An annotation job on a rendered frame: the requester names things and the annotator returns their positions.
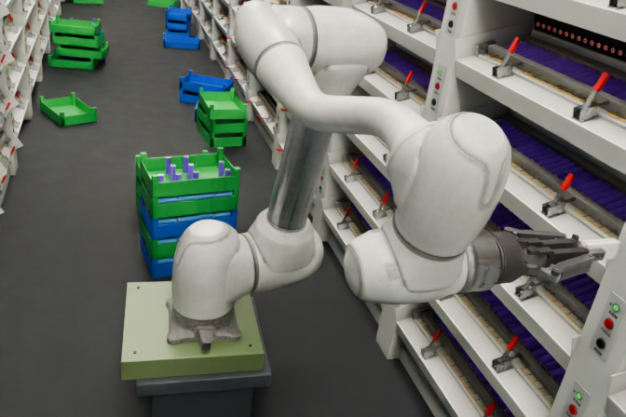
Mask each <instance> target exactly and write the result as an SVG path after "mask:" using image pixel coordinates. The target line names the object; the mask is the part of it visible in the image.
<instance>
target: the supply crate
mask: <svg viewBox="0 0 626 417"><path fill-rule="evenodd" d="M221 160H223V161H224V162H225V165H224V176H223V177H218V173H219V161H221ZM171 164H172V165H175V166H176V173H177V172H180V173H182V179H181V180H180V181H173V182H171V181H170V175H167V174H166V156H165V157H153V158H147V153H146V152H142V153H140V173H141V175H142V177H143V180H144V182H145V184H146V186H147V188H148V190H149V192H150V194H151V196H152V197H153V198H159V197H168V196H177V195H194V194H204V193H212V192H222V191H231V190H239V182H240V167H233V166H232V165H231V164H230V162H229V161H228V160H227V159H226V157H225V156H224V148H223V147H217V154H204V155H189V161H188V164H194V171H195V170H197V171H198V179H193V180H188V173H184V155H178V156H171ZM226 168H230V176H225V169H226ZM158 174H163V175H164V181H163V182H159V176H158Z"/></svg>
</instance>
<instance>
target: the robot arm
mask: <svg viewBox="0 0 626 417"><path fill-rule="evenodd" d="M233 32H234V38H235V42H236V46H237V49H238V52H239V54H240V56H241V58H242V59H243V61H244V63H245V64H246V66H247V68H248V69H249V71H250V72H251V73H252V74H253V75H254V76H255V77H256V79H257V80H258V81H259V83H260V84H261V85H262V86H263V87H264V88H265V89H266V90H267V91H269V92H270V93H271V94H272V95H273V96H274V97H275V98H276V99H277V100H278V101H279V102H280V103H281V104H282V105H283V106H284V108H285V109H286V110H287V111H288V112H289V113H290V114H291V115H292V117H291V122H290V125H289V129H288V133H287V137H286V141H285V144H284V148H283V152H282V156H281V159H280V163H279V170H278V174H277V178H276V181H275V185H274V189H273V193H272V196H271V200H270V204H269V208H267V209H265V210H263V211H262V212H261V213H260V214H259V215H258V216H257V218H256V220H255V221H254V223H253V224H252V226H251V227H250V228H249V231H248V232H247V233H243V234H238V233H237V231H236V230H235V229H234V228H233V227H232V226H230V225H229V224H227V223H225V222H220V221H216V220H202V221H198V222H195V223H193V224H192V225H191V226H189V227H188V228H187V229H186V230H185V231H184V233H183V235H182V237H181V239H180V241H179V243H178V245H177V248H176V250H175V254H174V259H173V266H172V278H171V289H172V298H168V299H167V300H166V306H167V308H168V310H169V328H170V330H169V333H168V335H167V343H168V344H171V345H175V344H179V343H194V342H199V345H200V348H201V350H202V351H209V350H211V341H231V342H237V341H239V340H240V339H241V331H240V330H239V328H238V324H237V319H236V314H235V309H234V304H235V301H236V300H238V299H240V298H241V297H243V296H244V295H246V294H248V293H250V292H256V291H265V290H271V289H279V288H283V287H287V286H290V285H293V284H296V283H299V282H301V281H303V280H305V279H307V278H308V277H310V276H312V275H313V274H314V273H315V272H316V271H317V270H318V269H319V268H320V265H321V262H322V260H323V254H324V250H323V245H322V241H321V238H320V235H319V234H318V233H317V231H316V230H315V229H314V228H313V225H312V223H311V221H310V219H309V218H308V213H309V211H310V208H311V204H312V201H313V198H314V194H315V192H316V189H317V185H318V182H319V179H320V174H321V170H322V167H323V164H324V160H325V157H326V155H327V151H328V148H329V145H330V141H331V138H332V136H333V133H343V134H359V135H373V136H376V137H379V138H380V139H381V140H383V141H384V143H385V144H386V145H387V147H388V149H389V151H390V154H389V156H388V160H387V163H386V170H387V174H388V176H389V179H390V183H391V187H392V192H393V198H394V203H395V204H396V205H397V208H396V210H395V212H394V214H393V215H392V216H391V217H390V218H389V219H388V220H387V221H386V222H384V223H383V224H382V225H381V228H379V229H374V230H370V231H368V232H366V233H364V234H362V235H359V236H358V237H356V238H354V239H353V240H351V241H350V242H349V243H348V244H347V246H346V250H345V259H344V271H345V277H346V281H347V284H348V286H349V288H350V289H351V291H352V292H353V293H354V295H355V296H356V297H357V298H358V299H361V300H364V301H366V302H371V303H383V304H412V303H426V302H431V301H436V300H439V299H441V298H443V297H445V296H447V295H450V294H455V293H456V294H460V293H465V292H472V291H481V290H488V289H491V288H492V287H493V286H494V285H495V284H505V283H511V282H513V281H515V280H516V279H518V278H519V277H521V276H530V277H535V276H542V277H544V278H546V279H548V282H547V284H548V285H549V286H551V287H555V286H556V285H557V284H558V283H559V282H560V281H562V280H565V279H568V278H570V277H573V276H578V275H581V274H584V273H587V272H590V270H591V267H592V263H593V261H601V260H606V259H615V258H616V256H617V253H618V251H619V247H620V244H621V242H620V241H618V240H617V239H616V238H603V239H591V240H588V239H586V240H578V239H579V236H578V235H575V234H573V235H572V237H571V238H567V237H566V234H565V233H559V232H546V231H533V230H520V229H515V228H511V227H505V228H504V231H501V232H487V231H486V230H484V229H483V228H484V227H485V225H486V224H487V222H488V220H489V219H490V217H491V215H492V213H493V211H494V210H495V208H496V206H497V203H498V201H499V199H500V197H501V196H502V193H503V191H504V188H505V186H506V183H507V180H508V177H509V174H510V163H511V148H510V143H509V140H508V138H507V137H506V135H505V134H504V132H503V130H502V129H501V127H500V126H499V125H498V124H497V123H496V122H494V121H493V120H491V119H490V118H488V117H486V116H484V115H481V114H475V113H469V112H462V113H457V114H452V115H449V116H447V117H445V118H444V119H442V120H440V121H434V122H428V121H427V120H426V119H424V118H423V117H422V116H420V115H419V114H418V113H416V112H415V111H413V110H412V109H410V108H409V107H407V106H405V105H404V104H402V103H400V102H397V101H394V100H390V99H385V98H378V97H358V96H349V95H350V94H351V93H352V92H353V90H354V88H355V87H356V86H357V85H358V84H359V82H360V81H361V80H362V78H363V77H364V76H365V75H366V74H370V73H371V72H373V71H374V70H375V69H376V68H377V67H378V66H379V65H380V64H381V63H382V62H383V60H384V58H385V55H386V53H387V48H388V40H387V36H386V33H385V30H384V28H383V27H382V26H381V25H380V24H379V23H378V22H376V21H375V20H373V19H372V18H370V17H368V16H367V15H366V14H364V13H362V12H360V11H358V10H355V9H351V8H345V7H329V6H311V7H295V6H281V5H275V6H273V5H272V4H271V3H269V2H266V1H261V0H251V1H249V2H246V3H245V4H243V5H242V6H241V7H240V8H239V9H238V11H237V13H236V17H235V25H234V31H233ZM555 238H557V239H555Z"/></svg>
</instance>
